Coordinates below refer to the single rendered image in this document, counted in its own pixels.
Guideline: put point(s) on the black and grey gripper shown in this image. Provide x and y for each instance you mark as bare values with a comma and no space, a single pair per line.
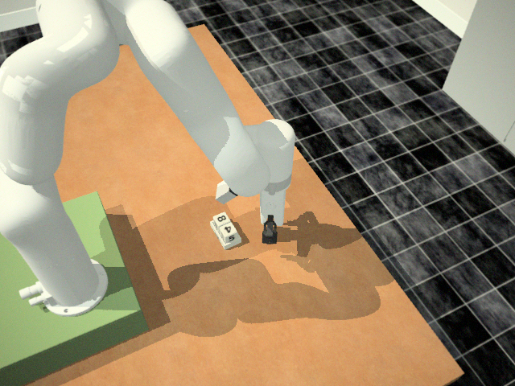
270,206

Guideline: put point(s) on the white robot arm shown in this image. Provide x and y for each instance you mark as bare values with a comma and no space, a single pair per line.
79,50

